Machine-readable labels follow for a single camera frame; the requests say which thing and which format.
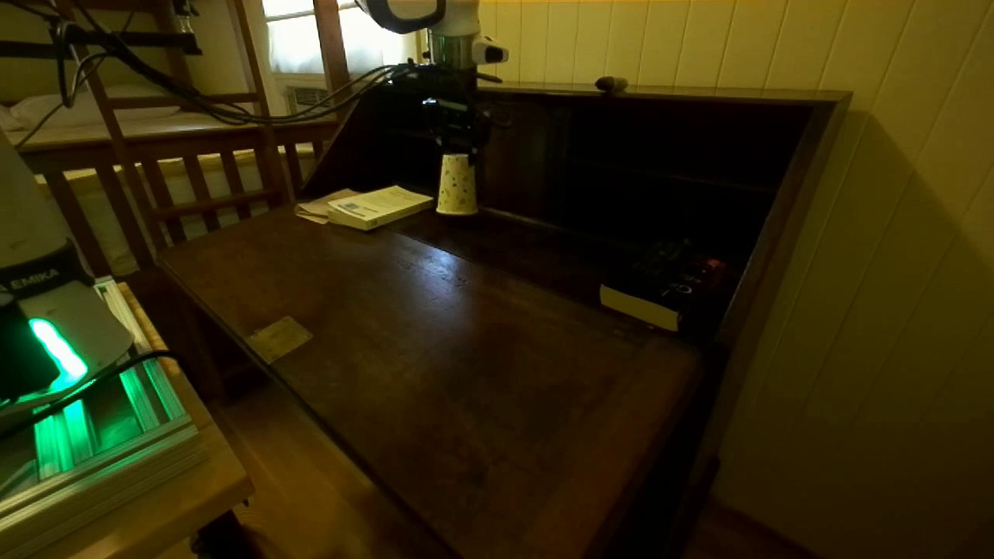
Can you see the green lit robot mounting platform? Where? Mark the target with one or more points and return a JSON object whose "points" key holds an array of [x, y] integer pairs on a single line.
{"points": [[113, 423]]}

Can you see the white paper cup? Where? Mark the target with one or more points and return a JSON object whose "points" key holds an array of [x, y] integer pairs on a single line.
{"points": [[459, 187]]}

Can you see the light wooden robot table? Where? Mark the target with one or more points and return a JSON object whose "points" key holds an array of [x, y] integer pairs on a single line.
{"points": [[196, 485]]}

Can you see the wooden slatted chair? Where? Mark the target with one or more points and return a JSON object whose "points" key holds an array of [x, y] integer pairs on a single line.
{"points": [[196, 156]]}

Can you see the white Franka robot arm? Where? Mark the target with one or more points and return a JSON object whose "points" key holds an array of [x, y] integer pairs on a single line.
{"points": [[454, 31]]}

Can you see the white window air conditioner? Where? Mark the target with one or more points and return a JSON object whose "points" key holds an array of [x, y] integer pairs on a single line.
{"points": [[306, 97]]}

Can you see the dark wooden secretary desk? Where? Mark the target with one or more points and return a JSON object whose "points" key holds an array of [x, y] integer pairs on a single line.
{"points": [[467, 392]]}

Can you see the white paperback book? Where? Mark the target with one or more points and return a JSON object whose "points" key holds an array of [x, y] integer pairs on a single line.
{"points": [[381, 205]]}

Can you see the small paper note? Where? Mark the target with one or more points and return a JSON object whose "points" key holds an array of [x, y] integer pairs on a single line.
{"points": [[281, 340]]}

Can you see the bright window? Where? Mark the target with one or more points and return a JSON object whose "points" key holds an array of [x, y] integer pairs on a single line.
{"points": [[301, 34]]}

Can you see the white bed mattress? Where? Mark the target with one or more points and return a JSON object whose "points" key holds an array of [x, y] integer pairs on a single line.
{"points": [[74, 114]]}

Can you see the brown paper envelope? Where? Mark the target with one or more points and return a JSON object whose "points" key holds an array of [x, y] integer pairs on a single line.
{"points": [[314, 205]]}

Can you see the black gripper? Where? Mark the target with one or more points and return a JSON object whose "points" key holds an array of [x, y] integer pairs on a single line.
{"points": [[454, 114]]}

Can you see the black box with white edge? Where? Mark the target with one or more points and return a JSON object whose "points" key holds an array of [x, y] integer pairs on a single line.
{"points": [[663, 284]]}

